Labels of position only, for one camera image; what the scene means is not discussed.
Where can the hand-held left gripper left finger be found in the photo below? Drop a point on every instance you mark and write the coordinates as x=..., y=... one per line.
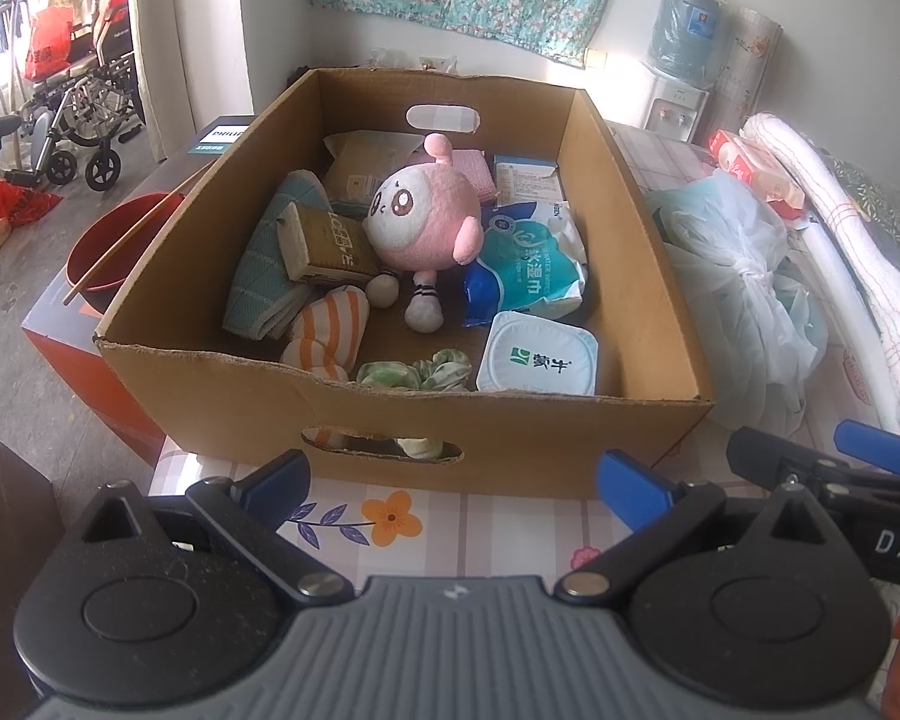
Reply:
x=270, y=484

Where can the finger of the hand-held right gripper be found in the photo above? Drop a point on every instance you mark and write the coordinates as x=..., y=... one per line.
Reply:
x=765, y=457
x=870, y=439

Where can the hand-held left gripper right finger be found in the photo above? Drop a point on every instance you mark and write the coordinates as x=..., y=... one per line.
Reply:
x=637, y=491

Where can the brown cardboard box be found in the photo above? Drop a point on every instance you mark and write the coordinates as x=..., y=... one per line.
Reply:
x=532, y=450

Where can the foil lid yogurt cup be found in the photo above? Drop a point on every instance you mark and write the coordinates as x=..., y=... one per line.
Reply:
x=536, y=356

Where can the orange striped towel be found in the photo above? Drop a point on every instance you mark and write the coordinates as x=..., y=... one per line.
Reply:
x=330, y=322

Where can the green striped towel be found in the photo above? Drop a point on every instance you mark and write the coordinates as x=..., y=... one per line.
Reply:
x=412, y=373

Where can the teal towel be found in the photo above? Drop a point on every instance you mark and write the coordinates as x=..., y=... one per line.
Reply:
x=262, y=270

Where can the brown small carton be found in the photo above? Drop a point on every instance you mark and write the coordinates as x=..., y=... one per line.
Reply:
x=330, y=244

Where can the blue wet wipes packet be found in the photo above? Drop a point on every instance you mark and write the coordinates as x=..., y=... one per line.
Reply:
x=525, y=262

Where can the pink plush toy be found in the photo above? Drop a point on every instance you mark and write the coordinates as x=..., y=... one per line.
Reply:
x=427, y=210

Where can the clear yellow tissue pack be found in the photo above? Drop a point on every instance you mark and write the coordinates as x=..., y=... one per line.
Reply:
x=360, y=172

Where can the light blue carton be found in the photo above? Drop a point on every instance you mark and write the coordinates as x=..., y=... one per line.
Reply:
x=525, y=176

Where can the pink sponge cloth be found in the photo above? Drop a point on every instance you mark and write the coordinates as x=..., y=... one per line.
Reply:
x=469, y=169

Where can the white printed plastic bag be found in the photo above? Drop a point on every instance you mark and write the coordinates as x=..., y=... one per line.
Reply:
x=735, y=292

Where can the white knitted blanket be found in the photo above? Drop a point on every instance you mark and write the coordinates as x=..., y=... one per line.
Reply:
x=870, y=255

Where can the dark floral quilt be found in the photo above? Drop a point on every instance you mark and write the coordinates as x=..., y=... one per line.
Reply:
x=885, y=202

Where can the orange and black carton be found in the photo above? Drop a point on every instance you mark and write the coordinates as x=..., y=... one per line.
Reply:
x=67, y=360

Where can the wooden chopstick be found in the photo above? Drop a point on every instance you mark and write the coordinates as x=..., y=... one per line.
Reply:
x=146, y=229
x=120, y=259

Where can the red wet wipes pack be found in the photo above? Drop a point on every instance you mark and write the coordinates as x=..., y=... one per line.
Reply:
x=757, y=172

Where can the red bowl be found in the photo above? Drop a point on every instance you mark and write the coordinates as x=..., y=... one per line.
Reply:
x=105, y=247

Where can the red bag on floor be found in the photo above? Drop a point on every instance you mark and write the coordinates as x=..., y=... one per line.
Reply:
x=22, y=202

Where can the rolled floral mat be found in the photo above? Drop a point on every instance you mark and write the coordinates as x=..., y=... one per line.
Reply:
x=750, y=67

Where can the wheelchair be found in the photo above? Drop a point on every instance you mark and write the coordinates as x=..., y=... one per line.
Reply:
x=82, y=105

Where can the blue water bottle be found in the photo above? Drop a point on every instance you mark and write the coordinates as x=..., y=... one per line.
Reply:
x=682, y=34

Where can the clear plastic bag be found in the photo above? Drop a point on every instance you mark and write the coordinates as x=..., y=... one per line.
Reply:
x=390, y=60

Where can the red plastic bag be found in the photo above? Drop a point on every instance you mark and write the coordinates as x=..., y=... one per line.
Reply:
x=49, y=41

